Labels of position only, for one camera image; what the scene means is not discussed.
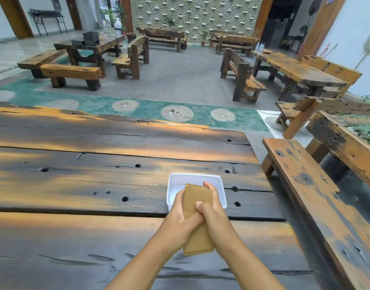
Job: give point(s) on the black metal folding table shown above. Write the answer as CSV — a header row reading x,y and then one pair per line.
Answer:
x,y
48,13

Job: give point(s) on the person's right hand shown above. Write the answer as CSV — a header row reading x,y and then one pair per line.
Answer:
x,y
216,223

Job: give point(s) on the small brown box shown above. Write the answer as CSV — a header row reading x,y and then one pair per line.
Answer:
x,y
267,51

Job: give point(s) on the person's left forearm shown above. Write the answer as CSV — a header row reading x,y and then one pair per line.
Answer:
x,y
142,265

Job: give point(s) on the dark rustic wooden table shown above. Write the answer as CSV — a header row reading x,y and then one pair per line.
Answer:
x,y
224,33
106,45
160,28

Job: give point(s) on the small potted plant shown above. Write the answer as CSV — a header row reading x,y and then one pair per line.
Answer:
x,y
204,37

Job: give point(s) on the tall green potted plant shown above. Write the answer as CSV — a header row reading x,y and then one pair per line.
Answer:
x,y
112,16

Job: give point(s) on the green wall plant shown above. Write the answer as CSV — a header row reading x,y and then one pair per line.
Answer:
x,y
169,21

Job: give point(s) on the black round planter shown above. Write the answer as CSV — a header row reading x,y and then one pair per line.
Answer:
x,y
334,169

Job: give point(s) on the long weathered wooden bench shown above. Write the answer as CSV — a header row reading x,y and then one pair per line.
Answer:
x,y
318,208

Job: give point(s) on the person's left hand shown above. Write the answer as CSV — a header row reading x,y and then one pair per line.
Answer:
x,y
172,226

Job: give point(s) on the white plastic container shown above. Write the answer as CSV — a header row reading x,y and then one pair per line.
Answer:
x,y
178,182

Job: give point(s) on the round millstone stepping stone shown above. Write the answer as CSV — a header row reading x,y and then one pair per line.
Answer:
x,y
2,95
125,105
177,113
63,104
223,115

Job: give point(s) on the person's left thumb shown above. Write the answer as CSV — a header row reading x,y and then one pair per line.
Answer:
x,y
193,221

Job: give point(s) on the green leafy bamboo plant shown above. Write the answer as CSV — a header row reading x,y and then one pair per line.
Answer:
x,y
369,132

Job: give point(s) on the person's right thumb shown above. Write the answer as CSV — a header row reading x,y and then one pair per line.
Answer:
x,y
200,208

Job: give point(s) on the clear water bottles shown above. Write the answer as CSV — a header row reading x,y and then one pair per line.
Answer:
x,y
259,47

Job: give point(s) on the backless log wooden bench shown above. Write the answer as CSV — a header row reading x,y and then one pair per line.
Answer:
x,y
71,72
39,58

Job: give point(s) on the black tabletop grill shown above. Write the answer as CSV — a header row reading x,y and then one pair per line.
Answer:
x,y
90,38

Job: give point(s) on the person's right forearm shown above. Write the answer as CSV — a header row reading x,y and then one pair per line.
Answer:
x,y
248,268

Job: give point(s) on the long rustic wooden table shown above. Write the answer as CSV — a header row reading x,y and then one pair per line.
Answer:
x,y
293,69

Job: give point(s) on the brown cardboard piece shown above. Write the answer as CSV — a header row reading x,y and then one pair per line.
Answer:
x,y
194,199

